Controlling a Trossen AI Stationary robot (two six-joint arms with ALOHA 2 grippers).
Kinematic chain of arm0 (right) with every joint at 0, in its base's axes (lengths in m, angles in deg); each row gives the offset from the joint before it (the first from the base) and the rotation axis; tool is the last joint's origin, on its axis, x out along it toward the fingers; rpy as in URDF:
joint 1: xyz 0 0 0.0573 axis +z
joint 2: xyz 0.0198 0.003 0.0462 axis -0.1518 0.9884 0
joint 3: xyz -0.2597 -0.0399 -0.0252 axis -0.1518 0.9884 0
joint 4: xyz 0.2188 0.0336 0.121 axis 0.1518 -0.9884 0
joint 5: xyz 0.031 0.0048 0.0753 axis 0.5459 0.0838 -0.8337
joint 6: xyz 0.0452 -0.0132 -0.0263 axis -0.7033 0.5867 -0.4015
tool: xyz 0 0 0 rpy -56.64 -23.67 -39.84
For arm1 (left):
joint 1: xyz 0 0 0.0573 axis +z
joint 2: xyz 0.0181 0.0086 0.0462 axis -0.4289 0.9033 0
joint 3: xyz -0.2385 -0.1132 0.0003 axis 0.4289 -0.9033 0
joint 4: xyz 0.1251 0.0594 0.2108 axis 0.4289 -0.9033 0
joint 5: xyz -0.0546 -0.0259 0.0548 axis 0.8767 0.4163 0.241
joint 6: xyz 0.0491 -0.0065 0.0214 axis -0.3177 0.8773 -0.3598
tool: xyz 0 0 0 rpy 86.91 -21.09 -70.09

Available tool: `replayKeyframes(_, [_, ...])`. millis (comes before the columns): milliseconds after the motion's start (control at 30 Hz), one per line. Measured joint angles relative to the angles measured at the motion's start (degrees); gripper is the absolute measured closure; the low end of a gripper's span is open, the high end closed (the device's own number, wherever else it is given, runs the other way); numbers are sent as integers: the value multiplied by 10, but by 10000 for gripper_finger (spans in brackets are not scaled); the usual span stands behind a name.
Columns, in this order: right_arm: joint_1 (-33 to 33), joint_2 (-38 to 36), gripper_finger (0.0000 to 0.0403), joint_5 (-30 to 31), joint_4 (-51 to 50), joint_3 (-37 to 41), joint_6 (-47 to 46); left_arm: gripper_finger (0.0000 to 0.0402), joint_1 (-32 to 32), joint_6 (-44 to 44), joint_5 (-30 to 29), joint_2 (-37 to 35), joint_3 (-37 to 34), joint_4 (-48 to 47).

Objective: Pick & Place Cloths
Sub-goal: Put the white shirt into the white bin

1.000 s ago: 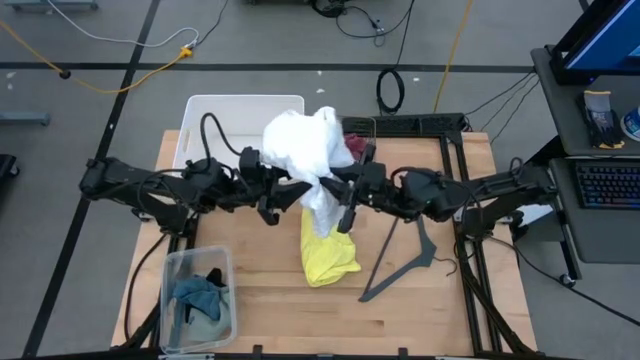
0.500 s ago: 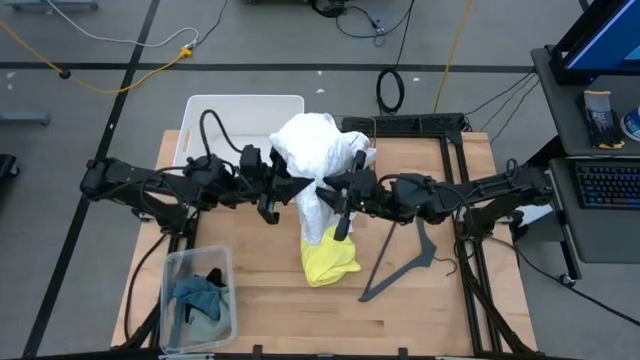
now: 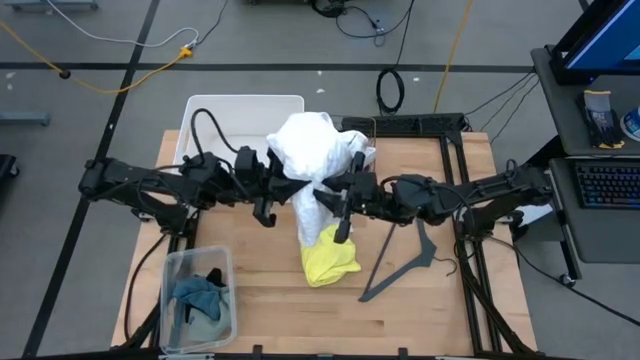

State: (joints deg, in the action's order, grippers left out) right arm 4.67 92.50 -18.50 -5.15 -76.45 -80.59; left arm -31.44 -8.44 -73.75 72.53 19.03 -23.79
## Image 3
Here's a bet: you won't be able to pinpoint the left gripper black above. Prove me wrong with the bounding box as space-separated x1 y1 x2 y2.
233 145 312 229

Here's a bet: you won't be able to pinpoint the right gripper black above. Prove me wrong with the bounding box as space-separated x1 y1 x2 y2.
311 151 397 246

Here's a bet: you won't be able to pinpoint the white fluffy cloth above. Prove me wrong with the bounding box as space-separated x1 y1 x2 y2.
265 110 378 249

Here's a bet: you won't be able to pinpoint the yellow shirt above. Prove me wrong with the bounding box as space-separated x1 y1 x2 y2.
299 223 363 289

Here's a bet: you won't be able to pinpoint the grey clothes hanger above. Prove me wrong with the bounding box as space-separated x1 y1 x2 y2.
358 216 459 304

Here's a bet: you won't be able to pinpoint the blue knit cloth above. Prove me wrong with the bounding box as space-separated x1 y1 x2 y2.
171 273 225 323

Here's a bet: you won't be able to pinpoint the sage green cloth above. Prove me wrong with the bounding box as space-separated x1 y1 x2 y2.
168 287 234 345

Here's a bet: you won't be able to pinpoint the white plastic bin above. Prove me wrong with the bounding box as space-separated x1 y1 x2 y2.
171 93 306 174

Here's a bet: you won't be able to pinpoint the black power strip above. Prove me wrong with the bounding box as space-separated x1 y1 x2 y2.
341 113 468 135

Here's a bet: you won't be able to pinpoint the white paper sheet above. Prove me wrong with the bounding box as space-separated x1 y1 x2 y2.
517 203 552 227

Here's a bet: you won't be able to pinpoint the clear plastic container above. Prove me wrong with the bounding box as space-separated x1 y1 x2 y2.
159 244 239 356

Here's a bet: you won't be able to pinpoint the grey desk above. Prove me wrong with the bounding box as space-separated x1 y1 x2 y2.
530 45 640 159

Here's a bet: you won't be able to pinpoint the black cart leg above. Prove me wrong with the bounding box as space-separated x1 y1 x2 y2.
529 134 585 289

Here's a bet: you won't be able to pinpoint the grey metal foot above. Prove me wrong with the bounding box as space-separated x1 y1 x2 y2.
4 0 100 12
0 110 52 127

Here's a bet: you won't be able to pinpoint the grey keyboard tray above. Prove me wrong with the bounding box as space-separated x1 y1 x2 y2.
548 157 640 265

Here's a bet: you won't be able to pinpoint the grey yellow work gloves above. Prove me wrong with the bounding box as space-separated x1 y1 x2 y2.
578 89 627 151

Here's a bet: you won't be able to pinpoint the black floor object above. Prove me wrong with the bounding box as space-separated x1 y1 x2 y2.
0 153 21 180

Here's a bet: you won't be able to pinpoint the black keyboard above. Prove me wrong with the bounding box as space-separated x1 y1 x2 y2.
574 160 640 211

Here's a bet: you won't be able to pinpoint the white blue tub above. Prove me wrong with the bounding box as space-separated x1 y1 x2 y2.
620 106 640 143

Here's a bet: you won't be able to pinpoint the black computer monitor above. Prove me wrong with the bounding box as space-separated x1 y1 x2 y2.
549 0 640 87

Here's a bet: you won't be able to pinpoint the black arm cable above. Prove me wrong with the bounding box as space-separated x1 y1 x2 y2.
483 232 640 329
122 232 170 344
189 106 242 167

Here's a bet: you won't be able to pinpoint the black coiled cable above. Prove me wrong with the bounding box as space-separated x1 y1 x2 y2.
374 0 416 115

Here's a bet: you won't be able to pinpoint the black aluminium frame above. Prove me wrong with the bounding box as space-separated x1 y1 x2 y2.
110 130 542 360

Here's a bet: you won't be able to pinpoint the yellow floor cable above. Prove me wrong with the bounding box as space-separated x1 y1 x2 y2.
0 19 196 96

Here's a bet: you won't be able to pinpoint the black floor cable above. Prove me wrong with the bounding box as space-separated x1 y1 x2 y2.
195 0 231 48

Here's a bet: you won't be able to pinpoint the black cable tangle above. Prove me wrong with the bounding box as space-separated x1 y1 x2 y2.
310 0 389 49

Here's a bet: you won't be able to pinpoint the yellow hanging cable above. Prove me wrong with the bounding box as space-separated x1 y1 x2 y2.
432 0 476 115

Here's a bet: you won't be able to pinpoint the thin black cables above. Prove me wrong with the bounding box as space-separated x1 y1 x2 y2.
463 71 543 145

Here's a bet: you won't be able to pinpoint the white floor cable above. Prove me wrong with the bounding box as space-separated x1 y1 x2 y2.
46 0 201 50

